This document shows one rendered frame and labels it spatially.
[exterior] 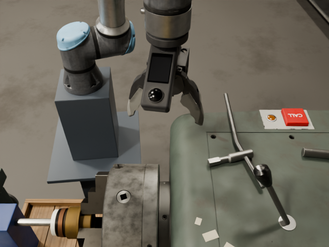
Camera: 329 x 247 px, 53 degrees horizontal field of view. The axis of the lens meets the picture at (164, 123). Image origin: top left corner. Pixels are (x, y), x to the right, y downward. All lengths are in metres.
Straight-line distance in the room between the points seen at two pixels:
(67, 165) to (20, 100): 1.71
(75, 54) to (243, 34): 2.89
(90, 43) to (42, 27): 2.99
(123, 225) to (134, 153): 0.76
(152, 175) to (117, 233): 0.16
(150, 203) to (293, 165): 0.36
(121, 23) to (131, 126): 0.62
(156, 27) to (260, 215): 0.46
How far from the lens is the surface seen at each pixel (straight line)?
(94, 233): 0.90
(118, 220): 0.77
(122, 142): 1.54
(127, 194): 0.79
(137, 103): 0.64
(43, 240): 1.18
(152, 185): 0.79
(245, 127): 0.92
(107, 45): 1.18
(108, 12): 1.10
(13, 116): 2.99
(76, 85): 1.25
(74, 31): 1.19
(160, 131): 2.60
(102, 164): 1.47
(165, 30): 0.52
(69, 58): 1.19
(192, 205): 0.75
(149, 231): 0.77
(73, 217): 0.91
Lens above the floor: 1.90
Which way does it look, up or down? 45 degrees down
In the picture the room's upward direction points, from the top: straight up
